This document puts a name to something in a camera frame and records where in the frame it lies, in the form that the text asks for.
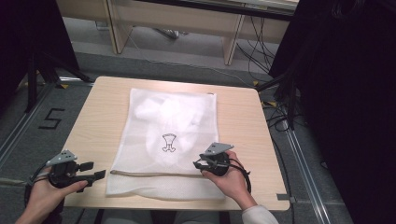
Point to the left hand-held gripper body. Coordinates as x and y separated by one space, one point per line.
63 174

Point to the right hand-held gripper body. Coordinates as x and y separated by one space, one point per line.
218 161

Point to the white mesh laundry bag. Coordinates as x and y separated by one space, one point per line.
186 124

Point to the person's right hand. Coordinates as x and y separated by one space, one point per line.
232 183

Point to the person's left hand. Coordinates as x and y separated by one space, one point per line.
46 196

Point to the white garment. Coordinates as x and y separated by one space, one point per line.
174 112

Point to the person's grey trousers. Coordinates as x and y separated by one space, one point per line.
140 217

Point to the grey tape strip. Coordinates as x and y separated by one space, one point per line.
285 197

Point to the black metal stand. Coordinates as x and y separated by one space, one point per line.
34 81
288 93

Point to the grey power strip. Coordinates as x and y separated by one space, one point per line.
168 33

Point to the black curtain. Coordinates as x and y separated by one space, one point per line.
28 37
348 93

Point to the light wooden desk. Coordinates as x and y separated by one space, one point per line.
174 18

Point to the metal floor rail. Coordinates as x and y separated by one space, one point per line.
306 174
21 124

